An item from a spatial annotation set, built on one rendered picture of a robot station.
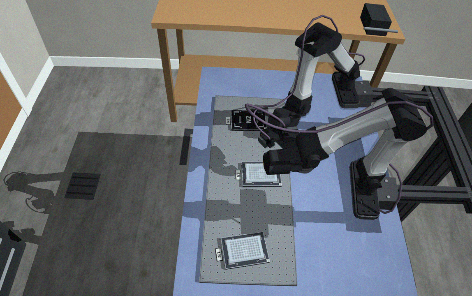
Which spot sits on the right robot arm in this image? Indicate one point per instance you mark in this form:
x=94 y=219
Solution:
x=297 y=105

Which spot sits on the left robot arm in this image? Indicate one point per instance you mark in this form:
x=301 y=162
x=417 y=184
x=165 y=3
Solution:
x=303 y=151

